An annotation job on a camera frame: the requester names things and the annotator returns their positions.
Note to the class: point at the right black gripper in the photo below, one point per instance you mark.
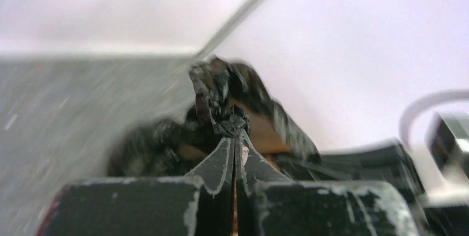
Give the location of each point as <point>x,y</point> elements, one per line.
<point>385,161</point>

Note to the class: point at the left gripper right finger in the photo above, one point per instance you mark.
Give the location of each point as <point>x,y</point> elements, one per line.
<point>270,203</point>

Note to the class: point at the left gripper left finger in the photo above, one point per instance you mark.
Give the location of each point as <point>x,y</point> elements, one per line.
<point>198,203</point>

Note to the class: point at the black trash bag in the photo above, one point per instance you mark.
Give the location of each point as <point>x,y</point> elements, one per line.
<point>227,95</point>

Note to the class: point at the right aluminium corner post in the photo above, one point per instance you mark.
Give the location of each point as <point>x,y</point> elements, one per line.
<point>233,22</point>

